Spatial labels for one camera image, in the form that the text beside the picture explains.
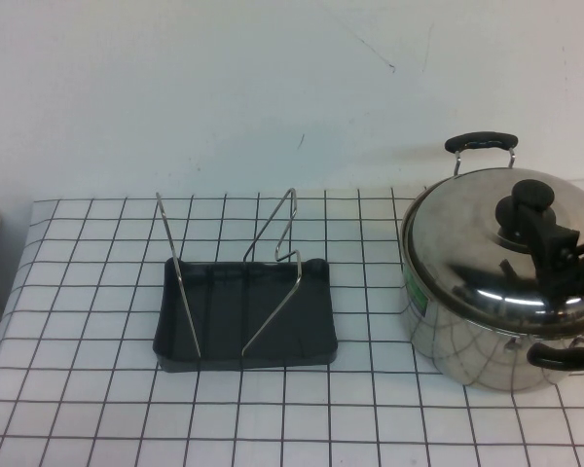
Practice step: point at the stainless steel lid black knob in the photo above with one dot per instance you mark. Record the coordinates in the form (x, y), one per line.
(467, 233)

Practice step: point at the white black-grid tablecloth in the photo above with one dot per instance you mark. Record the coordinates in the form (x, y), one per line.
(126, 413)

